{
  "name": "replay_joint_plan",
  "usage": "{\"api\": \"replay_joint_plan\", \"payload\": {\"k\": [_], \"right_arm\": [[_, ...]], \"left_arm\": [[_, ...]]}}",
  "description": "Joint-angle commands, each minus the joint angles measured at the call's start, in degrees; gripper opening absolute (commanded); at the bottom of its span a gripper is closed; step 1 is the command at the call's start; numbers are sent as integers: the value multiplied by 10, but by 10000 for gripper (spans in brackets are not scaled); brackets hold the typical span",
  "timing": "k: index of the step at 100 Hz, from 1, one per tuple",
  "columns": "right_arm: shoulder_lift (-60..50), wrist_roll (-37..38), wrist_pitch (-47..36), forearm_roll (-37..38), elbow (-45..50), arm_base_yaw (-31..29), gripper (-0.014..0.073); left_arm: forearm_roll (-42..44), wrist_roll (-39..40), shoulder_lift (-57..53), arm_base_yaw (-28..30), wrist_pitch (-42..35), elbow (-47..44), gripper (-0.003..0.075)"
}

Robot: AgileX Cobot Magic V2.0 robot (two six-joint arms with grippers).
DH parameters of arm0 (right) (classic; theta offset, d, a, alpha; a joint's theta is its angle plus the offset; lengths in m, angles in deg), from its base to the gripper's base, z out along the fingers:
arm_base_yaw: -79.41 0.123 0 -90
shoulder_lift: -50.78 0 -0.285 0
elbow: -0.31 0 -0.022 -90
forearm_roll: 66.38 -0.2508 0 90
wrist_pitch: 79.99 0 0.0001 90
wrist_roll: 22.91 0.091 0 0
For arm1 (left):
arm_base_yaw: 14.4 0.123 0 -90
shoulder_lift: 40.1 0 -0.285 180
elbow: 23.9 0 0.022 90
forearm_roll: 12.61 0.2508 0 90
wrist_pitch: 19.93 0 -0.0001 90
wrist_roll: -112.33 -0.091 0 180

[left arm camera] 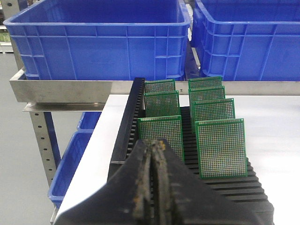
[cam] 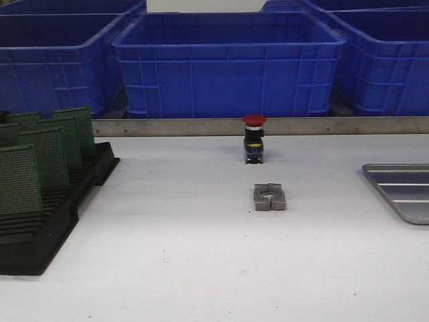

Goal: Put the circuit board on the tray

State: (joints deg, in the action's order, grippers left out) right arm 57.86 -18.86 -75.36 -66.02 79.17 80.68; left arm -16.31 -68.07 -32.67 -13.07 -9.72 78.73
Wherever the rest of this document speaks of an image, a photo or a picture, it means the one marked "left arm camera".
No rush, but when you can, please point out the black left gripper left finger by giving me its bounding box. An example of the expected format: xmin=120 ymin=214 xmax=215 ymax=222
xmin=55 ymin=140 xmax=151 ymax=225

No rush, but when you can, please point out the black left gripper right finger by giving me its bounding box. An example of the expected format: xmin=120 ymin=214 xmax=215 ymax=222
xmin=151 ymin=139 xmax=263 ymax=225

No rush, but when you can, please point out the green perforated circuit board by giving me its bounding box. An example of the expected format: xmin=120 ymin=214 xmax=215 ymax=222
xmin=188 ymin=76 xmax=222 ymax=89
xmin=137 ymin=115 xmax=184 ymax=161
xmin=195 ymin=119 xmax=248 ymax=179
xmin=145 ymin=79 xmax=175 ymax=93
xmin=144 ymin=90 xmax=180 ymax=117
xmin=188 ymin=86 xmax=225 ymax=102
xmin=190 ymin=98 xmax=235 ymax=134

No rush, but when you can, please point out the blue plastic bin lower shelf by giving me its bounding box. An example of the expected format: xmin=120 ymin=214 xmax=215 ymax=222
xmin=48 ymin=112 xmax=101 ymax=208

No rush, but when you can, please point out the blue plastic crate middle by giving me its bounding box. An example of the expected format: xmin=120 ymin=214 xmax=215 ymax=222
xmin=191 ymin=0 xmax=300 ymax=81

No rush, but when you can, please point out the blue plastic crate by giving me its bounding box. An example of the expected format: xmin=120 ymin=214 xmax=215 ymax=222
xmin=191 ymin=0 xmax=300 ymax=81
xmin=4 ymin=0 xmax=190 ymax=80

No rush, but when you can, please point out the blue plastic crate left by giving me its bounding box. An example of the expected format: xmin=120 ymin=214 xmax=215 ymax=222
xmin=4 ymin=0 xmax=190 ymax=80

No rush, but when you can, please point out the steel shelf frame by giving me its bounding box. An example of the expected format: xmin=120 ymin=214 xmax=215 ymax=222
xmin=0 ymin=0 xmax=300 ymax=225

